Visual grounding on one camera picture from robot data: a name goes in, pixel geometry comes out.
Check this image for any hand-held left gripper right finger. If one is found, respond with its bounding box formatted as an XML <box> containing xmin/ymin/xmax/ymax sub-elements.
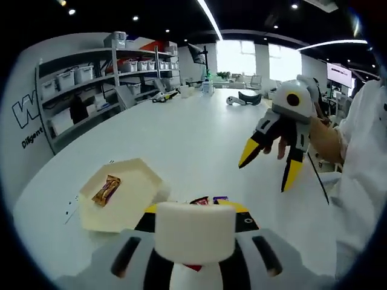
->
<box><xmin>219</xmin><ymin>204</ymin><xmax>337</xmax><ymax>290</ymax></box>

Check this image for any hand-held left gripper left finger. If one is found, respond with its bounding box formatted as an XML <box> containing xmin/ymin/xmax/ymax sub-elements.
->
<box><xmin>56</xmin><ymin>204</ymin><xmax>175</xmax><ymax>290</ymax></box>

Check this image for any long orange red food packet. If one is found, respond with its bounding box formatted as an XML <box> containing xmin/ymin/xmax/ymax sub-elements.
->
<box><xmin>189</xmin><ymin>196</ymin><xmax>210</xmax><ymax>207</ymax></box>

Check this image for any brown gold food packet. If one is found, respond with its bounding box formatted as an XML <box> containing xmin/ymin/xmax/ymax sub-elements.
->
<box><xmin>91</xmin><ymin>174</ymin><xmax>122</xmax><ymax>208</ymax></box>

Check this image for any cream hexagonal container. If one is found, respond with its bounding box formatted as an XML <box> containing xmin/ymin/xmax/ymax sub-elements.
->
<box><xmin>79</xmin><ymin>157</ymin><xmax>172</xmax><ymax>234</ymax></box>

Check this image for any person's right hand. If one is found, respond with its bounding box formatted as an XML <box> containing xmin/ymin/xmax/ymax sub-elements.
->
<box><xmin>262</xmin><ymin>132</ymin><xmax>293</xmax><ymax>160</ymax></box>

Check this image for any black white handheld device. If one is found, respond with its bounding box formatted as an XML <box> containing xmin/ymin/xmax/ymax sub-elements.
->
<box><xmin>226</xmin><ymin>90</ymin><xmax>262</xmax><ymax>107</ymax></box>

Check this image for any person's white shirt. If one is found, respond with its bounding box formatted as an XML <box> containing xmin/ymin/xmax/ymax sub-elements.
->
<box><xmin>329</xmin><ymin>79</ymin><xmax>387</xmax><ymax>280</ymax></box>

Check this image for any pale blue jug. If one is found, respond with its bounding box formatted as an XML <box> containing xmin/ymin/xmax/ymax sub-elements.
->
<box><xmin>201</xmin><ymin>77</ymin><xmax>215</xmax><ymax>97</ymax></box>

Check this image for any spare hand-held gripper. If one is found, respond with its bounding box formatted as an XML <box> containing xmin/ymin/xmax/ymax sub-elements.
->
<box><xmin>151</xmin><ymin>89</ymin><xmax>180</xmax><ymax>104</ymax></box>

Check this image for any white carton box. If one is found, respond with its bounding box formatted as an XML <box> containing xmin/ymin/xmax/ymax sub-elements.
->
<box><xmin>48</xmin><ymin>108</ymin><xmax>74</xmax><ymax>136</ymax></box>

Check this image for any grey metal shelf unit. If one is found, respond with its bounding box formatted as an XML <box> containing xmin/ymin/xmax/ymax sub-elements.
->
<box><xmin>35</xmin><ymin>45</ymin><xmax>182</xmax><ymax>155</ymax></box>

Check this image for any black bag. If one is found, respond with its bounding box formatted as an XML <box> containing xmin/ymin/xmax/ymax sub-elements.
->
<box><xmin>70</xmin><ymin>95</ymin><xmax>89</xmax><ymax>124</ymax></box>

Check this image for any row of white storage boxes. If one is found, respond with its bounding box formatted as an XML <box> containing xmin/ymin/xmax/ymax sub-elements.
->
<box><xmin>41</xmin><ymin>30</ymin><xmax>180</xmax><ymax>99</ymax></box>

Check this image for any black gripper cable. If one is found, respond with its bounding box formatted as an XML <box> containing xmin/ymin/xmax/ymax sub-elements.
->
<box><xmin>307</xmin><ymin>150</ymin><xmax>331</xmax><ymax>207</ymax></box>

